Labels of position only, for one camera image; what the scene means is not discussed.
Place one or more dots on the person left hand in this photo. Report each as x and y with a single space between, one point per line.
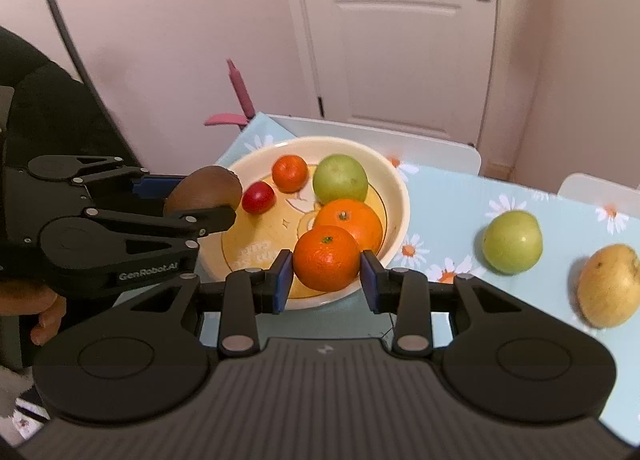
27 298

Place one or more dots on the white door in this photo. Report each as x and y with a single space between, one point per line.
420 66

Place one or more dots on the white chair back right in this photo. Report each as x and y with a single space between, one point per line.
599 192

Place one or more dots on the red cherry tomato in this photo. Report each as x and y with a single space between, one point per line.
258 198

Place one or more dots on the small tangerine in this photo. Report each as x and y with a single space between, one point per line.
290 173

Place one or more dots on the green apple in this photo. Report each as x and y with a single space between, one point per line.
512 243
339 176

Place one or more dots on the blue daisy tablecloth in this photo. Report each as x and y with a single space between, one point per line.
450 206

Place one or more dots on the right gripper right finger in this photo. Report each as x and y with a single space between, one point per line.
404 293

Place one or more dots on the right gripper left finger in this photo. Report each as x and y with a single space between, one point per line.
247 293

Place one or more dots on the brown kiwi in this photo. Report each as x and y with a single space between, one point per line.
203 189

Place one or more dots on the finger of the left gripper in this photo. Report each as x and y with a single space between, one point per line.
200 223
150 186

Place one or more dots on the yellow pear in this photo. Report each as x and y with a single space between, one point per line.
608 286

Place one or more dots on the orange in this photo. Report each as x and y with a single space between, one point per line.
326 259
355 217

